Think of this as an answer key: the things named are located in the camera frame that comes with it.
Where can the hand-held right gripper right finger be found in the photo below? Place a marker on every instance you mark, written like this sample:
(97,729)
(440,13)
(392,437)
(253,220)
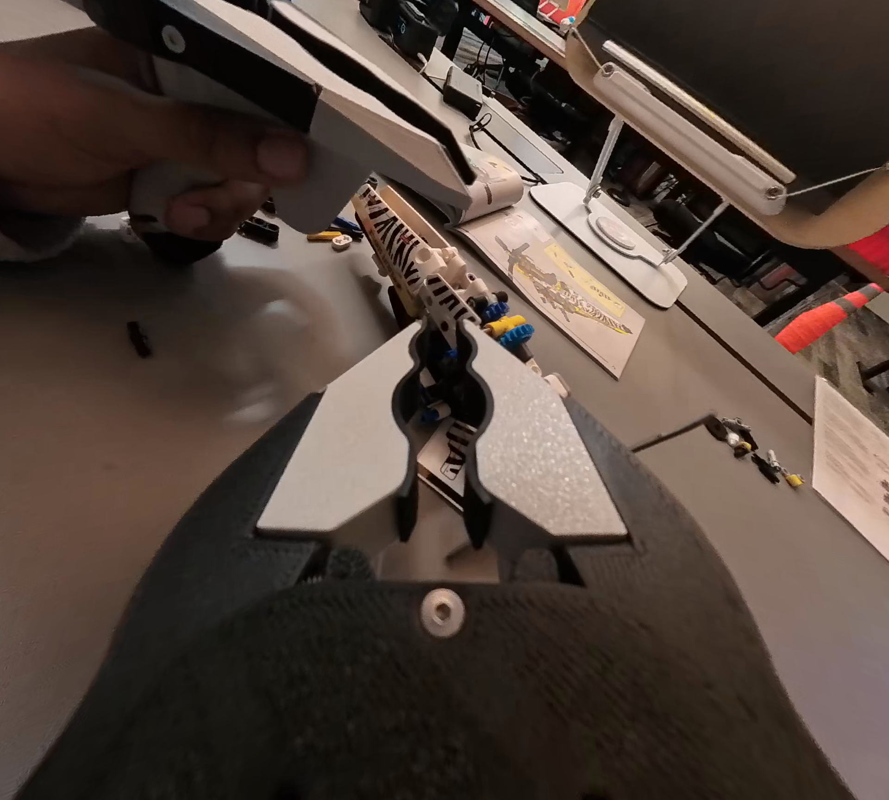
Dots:
(542,466)

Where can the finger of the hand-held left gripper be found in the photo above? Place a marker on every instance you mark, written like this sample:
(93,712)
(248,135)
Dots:
(361,72)
(389,147)

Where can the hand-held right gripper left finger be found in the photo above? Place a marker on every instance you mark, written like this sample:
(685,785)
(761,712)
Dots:
(333,466)

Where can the white striped lego model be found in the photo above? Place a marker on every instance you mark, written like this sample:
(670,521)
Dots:
(396,237)

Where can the blue lego piece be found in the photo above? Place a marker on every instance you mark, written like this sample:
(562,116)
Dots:
(347,230)

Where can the small white lego piece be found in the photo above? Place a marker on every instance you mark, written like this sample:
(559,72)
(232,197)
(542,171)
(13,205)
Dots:
(341,244)

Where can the dark grey lego connector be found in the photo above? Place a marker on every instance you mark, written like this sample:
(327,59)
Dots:
(258,229)

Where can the lego instruction booklet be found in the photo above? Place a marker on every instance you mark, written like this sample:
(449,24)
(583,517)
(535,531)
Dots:
(576,307)

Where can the black grey lego subassembly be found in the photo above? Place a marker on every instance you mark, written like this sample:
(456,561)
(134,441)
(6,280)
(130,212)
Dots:
(726,428)

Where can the black lego pin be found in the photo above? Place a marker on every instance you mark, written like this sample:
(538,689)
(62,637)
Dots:
(139,339)

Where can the small black yellow lego piece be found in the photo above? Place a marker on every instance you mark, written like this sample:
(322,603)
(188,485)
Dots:
(774,466)

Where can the person's left hand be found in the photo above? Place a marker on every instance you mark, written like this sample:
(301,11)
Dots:
(104,133)

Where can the black equipment case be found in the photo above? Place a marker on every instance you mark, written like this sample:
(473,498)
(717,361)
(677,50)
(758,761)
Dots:
(378,1)
(423,15)

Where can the black power adapter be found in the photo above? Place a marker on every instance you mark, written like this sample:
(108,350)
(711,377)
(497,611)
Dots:
(463,90)

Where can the long wooden table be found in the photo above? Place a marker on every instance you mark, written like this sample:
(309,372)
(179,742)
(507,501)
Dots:
(500,5)

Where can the white tablet stand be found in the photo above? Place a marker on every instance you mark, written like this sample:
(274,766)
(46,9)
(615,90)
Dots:
(625,258)

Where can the white printed paper sheet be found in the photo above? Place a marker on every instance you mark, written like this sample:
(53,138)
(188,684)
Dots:
(854,466)

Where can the red fabric object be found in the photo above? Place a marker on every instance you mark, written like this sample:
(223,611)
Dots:
(872,255)

